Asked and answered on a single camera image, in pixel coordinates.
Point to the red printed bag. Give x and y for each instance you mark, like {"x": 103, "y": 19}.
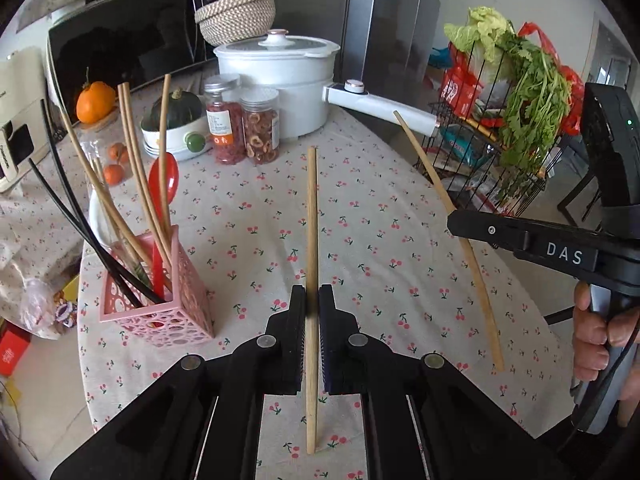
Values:
{"x": 457, "y": 90}

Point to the black microwave oven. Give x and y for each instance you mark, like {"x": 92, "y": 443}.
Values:
{"x": 130, "y": 40}

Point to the mesh lid jar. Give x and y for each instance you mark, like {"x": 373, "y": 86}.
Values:
{"x": 260, "y": 130}

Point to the glass jar with tangerines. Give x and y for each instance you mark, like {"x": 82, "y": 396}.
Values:
{"x": 117, "y": 160}

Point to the woven lidded basket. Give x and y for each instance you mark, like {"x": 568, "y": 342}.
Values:
{"x": 235, "y": 17}

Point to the blue plastic bag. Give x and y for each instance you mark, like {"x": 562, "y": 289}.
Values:
{"x": 439, "y": 57}

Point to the glass door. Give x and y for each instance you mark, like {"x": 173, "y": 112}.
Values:
{"x": 615, "y": 55}

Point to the grey refrigerator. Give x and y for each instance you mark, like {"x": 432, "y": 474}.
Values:
{"x": 390, "y": 25}

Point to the cream air fryer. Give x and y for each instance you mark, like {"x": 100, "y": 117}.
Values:
{"x": 20, "y": 120}

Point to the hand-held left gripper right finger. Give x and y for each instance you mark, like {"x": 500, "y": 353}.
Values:
{"x": 325, "y": 320}

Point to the pink perforated utensil basket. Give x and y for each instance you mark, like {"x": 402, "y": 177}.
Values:
{"x": 170, "y": 310}

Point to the white electric pot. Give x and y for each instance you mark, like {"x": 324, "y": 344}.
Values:
{"x": 280, "y": 80}

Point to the cherry print tablecloth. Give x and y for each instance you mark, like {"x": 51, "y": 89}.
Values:
{"x": 380, "y": 240}

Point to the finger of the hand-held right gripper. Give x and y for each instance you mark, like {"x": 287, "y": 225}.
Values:
{"x": 525, "y": 242}

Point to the red plastic spoon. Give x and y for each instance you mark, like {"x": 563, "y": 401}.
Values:
{"x": 164, "y": 175}

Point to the green pumpkin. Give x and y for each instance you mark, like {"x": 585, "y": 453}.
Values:
{"x": 180, "y": 110}

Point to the red cardboard box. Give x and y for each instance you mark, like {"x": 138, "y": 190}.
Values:
{"x": 10, "y": 352}

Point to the black chopstick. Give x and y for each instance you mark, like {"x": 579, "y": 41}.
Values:
{"x": 75, "y": 200}
{"x": 65, "y": 205}

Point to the yellow cardboard box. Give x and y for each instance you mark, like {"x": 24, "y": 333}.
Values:
{"x": 71, "y": 290}

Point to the floral side tablecloth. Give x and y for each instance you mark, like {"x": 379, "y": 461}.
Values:
{"x": 30, "y": 240}

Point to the person's right hand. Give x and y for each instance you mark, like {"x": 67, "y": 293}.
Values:
{"x": 590, "y": 335}

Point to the white spoon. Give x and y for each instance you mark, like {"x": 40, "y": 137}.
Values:
{"x": 100, "y": 215}

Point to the silver lid jar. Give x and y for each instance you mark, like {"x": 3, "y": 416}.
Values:
{"x": 225, "y": 125}

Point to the clear plastic bag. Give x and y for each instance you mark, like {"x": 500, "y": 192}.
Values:
{"x": 47, "y": 310}

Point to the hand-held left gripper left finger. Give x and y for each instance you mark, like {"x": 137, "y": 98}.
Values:
{"x": 300, "y": 320}

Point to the green leafy herbs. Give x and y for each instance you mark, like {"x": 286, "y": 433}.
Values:
{"x": 535, "y": 110}

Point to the red plastic bag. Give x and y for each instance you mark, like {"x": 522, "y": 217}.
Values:
{"x": 565, "y": 80}

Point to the large orange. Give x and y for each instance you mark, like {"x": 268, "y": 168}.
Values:
{"x": 95, "y": 102}

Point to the napa cabbage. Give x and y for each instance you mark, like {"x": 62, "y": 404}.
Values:
{"x": 482, "y": 35}

